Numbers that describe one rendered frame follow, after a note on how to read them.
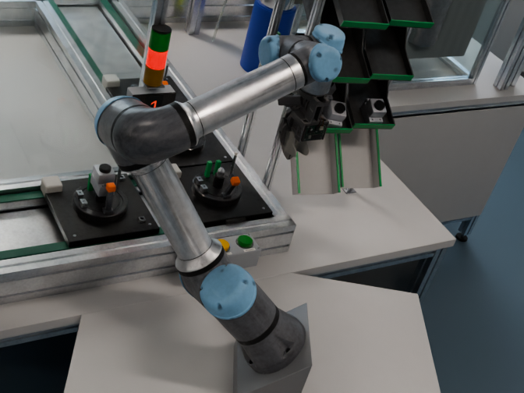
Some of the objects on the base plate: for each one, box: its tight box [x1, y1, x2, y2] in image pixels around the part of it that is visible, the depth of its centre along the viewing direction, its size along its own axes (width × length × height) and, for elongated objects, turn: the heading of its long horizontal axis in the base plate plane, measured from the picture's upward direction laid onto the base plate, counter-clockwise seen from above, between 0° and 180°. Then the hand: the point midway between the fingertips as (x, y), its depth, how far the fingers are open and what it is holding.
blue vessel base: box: [240, 0, 296, 73], centre depth 314 cm, size 16×16×27 cm
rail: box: [0, 214, 296, 305], centre depth 214 cm, size 6×89×11 cm, turn 101°
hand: (288, 153), depth 208 cm, fingers closed
